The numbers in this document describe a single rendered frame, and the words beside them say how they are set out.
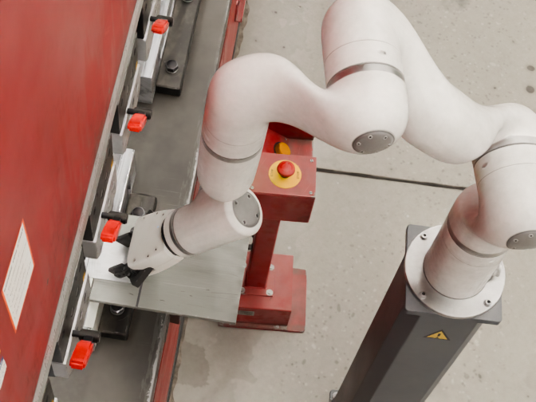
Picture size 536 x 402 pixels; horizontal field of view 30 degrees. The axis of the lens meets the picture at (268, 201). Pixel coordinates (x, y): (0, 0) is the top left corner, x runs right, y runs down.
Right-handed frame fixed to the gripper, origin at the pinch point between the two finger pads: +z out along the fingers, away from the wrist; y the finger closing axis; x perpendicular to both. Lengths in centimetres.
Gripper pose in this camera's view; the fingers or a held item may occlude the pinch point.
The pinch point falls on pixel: (124, 255)
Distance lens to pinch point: 180.8
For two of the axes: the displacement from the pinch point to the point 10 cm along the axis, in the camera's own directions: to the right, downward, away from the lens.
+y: -1.3, 8.6, -4.9
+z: -7.1, 2.7, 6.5
